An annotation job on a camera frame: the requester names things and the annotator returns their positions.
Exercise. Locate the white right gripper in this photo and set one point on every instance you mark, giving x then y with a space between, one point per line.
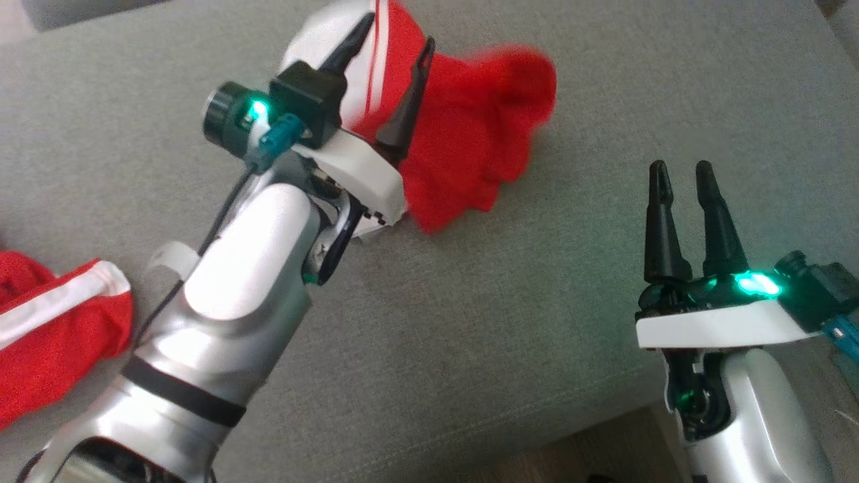
711 329

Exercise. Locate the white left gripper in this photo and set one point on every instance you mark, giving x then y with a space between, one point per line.
362 181

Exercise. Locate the grey sofa seat cushion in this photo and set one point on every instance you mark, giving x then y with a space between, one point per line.
503 322

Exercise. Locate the red basketball jersey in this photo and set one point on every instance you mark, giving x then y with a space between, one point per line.
470 134

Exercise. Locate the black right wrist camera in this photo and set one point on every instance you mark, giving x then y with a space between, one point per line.
819 285

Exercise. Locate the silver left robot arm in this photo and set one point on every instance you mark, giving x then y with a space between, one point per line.
248 255

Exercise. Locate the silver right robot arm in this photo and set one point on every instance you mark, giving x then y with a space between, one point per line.
758 416

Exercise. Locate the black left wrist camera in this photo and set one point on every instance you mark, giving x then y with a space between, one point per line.
309 100

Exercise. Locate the red shorts with white stripe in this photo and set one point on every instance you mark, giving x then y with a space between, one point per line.
54 355

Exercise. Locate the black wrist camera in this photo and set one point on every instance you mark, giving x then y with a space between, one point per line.
819 285
309 100

